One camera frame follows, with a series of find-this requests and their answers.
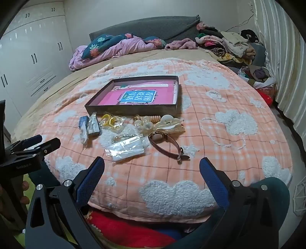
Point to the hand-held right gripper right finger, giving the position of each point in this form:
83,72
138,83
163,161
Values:
214,182

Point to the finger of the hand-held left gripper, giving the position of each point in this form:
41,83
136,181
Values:
28,141
47,144

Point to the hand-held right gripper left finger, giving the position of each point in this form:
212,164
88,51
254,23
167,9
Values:
94,177

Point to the clear bag with dark item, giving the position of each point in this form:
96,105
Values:
94,127

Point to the pearl hair claw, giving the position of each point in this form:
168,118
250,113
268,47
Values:
139,123

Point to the cream cloud hair claw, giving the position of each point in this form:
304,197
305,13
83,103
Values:
169,127

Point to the grey shallow cardboard box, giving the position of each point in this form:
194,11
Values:
131,111

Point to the person's left hand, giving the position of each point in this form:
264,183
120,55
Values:
24,186

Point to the orange plaid cloud blanket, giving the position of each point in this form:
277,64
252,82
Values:
215,155

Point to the small blue box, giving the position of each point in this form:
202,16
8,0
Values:
83,123

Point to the clear bag with white item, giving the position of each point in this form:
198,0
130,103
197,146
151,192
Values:
126,148

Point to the red cloth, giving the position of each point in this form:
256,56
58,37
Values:
119,229

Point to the yellow rings in clear bag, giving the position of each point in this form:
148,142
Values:
107,119

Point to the dark teal cloth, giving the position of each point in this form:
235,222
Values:
278,191

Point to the beige bed sheet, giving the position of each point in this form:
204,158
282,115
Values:
71,79

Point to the white wardrobe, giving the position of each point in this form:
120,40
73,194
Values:
35,47

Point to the red bag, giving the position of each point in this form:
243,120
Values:
266,97

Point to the white strip packet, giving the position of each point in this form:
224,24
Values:
153,85

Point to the teal floral pillow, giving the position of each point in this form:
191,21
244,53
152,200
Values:
95,46
155,40

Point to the bag of clothes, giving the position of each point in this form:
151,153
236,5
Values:
258,75

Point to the purple quilt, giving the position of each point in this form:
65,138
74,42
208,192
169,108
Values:
124,47

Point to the white striped curtain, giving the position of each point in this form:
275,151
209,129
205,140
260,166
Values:
282,71

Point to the pile of clothes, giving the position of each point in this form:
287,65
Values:
234,45

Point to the pink fuzzy garment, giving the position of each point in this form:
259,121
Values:
181,44

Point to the black cloth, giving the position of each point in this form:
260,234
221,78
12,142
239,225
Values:
248,34

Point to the grey padded headboard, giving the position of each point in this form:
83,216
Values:
155,26

